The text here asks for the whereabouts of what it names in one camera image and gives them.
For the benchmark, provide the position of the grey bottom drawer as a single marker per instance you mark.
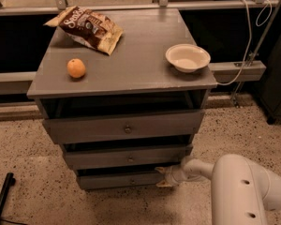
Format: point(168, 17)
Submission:
point(120, 179)

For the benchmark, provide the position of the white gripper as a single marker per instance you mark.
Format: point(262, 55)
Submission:
point(172, 175)

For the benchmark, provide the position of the grey middle drawer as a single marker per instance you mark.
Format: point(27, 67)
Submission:
point(129, 156)

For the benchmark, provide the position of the dark cabinet at right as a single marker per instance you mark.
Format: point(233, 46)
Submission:
point(270, 94)

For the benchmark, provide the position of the grey top drawer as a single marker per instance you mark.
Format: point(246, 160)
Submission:
point(123, 127)

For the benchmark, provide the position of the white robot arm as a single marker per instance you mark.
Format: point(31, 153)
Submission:
point(242, 192)

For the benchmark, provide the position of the brown snack chip bag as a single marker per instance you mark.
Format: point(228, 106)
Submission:
point(89, 28)

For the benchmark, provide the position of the grey wooden drawer cabinet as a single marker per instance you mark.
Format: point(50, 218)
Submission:
point(54, 63)

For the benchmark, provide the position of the black stand leg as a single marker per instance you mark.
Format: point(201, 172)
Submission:
point(8, 183)

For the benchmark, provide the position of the white bowl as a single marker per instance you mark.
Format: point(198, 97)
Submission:
point(187, 58)

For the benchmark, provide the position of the grey metal railing frame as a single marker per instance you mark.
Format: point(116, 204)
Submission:
point(234, 69)

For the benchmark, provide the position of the orange fruit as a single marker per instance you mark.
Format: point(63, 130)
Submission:
point(76, 68)

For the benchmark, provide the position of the grey drawer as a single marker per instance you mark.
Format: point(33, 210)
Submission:
point(120, 179)
point(123, 127)
point(129, 156)

